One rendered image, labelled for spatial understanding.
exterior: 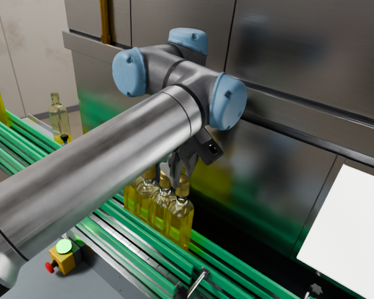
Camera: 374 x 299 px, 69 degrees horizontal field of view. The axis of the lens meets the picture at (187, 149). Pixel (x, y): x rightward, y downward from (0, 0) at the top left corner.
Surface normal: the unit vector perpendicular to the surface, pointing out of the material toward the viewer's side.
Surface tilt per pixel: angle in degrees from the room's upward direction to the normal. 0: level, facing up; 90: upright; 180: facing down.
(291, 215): 90
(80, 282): 0
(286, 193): 90
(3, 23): 90
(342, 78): 90
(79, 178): 46
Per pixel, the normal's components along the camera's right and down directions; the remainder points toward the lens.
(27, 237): 0.69, 0.20
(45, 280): 0.09, -0.83
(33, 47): 0.69, 0.44
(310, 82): -0.59, 0.40
